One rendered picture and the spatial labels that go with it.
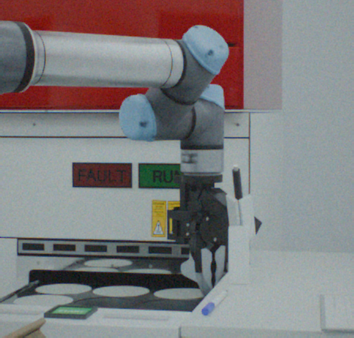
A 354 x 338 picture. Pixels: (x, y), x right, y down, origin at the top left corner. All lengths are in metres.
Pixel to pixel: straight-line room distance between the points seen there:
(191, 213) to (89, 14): 0.43
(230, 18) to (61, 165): 0.43
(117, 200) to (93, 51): 0.53
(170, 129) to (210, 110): 0.09
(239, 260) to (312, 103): 1.85
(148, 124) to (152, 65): 0.15
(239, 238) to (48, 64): 0.38
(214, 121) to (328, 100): 1.65
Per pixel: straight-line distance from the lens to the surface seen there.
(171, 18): 1.73
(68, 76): 1.32
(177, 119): 1.52
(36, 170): 1.85
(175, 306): 1.59
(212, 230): 1.62
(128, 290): 1.72
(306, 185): 3.24
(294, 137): 3.23
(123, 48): 1.37
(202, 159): 1.59
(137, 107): 1.51
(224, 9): 1.72
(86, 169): 1.82
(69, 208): 1.84
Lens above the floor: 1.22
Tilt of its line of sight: 3 degrees down
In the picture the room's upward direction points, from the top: straight up
